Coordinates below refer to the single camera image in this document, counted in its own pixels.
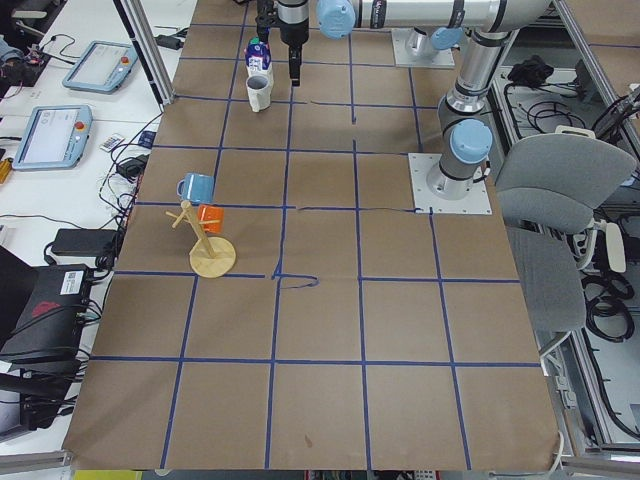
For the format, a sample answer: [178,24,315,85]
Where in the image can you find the wooden mug tree stand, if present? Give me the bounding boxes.
[165,200,236,278]

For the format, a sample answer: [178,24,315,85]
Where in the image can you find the upper teach pendant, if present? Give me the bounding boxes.
[62,41,138,94]

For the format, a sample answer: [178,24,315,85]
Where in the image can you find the aluminium frame post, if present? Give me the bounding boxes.
[113,0,175,106]

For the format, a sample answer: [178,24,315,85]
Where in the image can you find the white remote control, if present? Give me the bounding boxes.
[99,133,125,153]

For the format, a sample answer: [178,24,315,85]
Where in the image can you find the white HOME mug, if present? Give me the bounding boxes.
[245,74,272,113]

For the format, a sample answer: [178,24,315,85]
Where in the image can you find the blue white milk carton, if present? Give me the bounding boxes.
[244,37,274,85]

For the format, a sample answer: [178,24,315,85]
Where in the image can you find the orange mug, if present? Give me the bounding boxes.
[197,204,224,234]

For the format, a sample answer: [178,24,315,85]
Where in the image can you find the blue mug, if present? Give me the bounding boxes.
[176,172,214,204]

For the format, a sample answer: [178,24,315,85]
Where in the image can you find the lower teach pendant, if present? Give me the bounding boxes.
[12,105,93,171]

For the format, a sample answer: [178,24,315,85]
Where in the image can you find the black computer box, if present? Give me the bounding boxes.
[1,262,91,364]

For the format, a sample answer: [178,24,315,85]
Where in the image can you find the black power brick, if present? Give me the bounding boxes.
[51,229,117,257]

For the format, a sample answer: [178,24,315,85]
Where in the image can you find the teach pendant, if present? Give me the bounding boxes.
[12,105,93,171]
[62,41,138,94]

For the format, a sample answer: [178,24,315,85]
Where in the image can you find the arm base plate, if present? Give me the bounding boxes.
[408,153,492,215]
[391,27,462,69]

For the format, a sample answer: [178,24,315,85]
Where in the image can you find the grey office chair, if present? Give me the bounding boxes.
[495,127,637,357]

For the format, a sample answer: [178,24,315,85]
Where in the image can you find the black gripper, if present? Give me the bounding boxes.
[277,0,306,86]

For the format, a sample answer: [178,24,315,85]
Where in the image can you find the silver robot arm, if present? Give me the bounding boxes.
[275,1,506,87]
[427,1,549,201]

